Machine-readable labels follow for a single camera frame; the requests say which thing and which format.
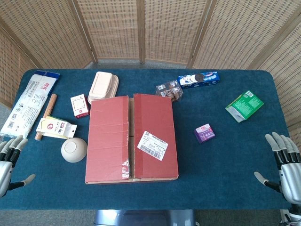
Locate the beige round bowl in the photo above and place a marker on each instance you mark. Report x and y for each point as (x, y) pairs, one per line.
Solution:
(73, 150)

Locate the wooden rolling pin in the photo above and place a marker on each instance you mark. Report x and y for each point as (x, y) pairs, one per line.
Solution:
(50, 104)

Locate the white yellow hang-tab carton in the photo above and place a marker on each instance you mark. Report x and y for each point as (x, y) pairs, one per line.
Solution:
(54, 127)

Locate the long white noodle package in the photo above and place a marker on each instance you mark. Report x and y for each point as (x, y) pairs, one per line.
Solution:
(28, 103)

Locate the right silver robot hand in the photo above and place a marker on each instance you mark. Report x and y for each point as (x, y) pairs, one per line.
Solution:
(291, 179)

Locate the small white red box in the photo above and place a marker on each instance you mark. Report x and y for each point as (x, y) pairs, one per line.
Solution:
(79, 106)

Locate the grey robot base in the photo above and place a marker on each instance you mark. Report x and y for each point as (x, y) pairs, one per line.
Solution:
(143, 217)

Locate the small purple box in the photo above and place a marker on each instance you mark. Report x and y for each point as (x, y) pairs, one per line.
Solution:
(204, 133)

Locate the green foil pouch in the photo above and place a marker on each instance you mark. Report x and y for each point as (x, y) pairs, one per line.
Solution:
(245, 106)

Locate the woven bamboo folding screen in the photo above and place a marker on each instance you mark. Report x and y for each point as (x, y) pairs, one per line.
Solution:
(164, 28)

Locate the red cardboard box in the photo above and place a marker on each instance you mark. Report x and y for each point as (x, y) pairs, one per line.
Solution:
(108, 141)

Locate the beige lidded lunch container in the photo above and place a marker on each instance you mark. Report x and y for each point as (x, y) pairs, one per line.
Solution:
(101, 86)

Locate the blue tablecloth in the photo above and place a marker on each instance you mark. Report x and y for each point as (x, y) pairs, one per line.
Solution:
(223, 169)

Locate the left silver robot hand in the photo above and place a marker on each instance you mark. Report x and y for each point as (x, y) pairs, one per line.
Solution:
(5, 169)

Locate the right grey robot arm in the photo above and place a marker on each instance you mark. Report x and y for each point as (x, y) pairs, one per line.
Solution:
(294, 214)

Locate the blue Oreo cookie pack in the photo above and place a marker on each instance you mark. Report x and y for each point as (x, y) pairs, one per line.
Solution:
(198, 80)

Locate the clear plastic snack package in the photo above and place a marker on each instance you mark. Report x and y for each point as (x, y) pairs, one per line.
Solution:
(168, 89)

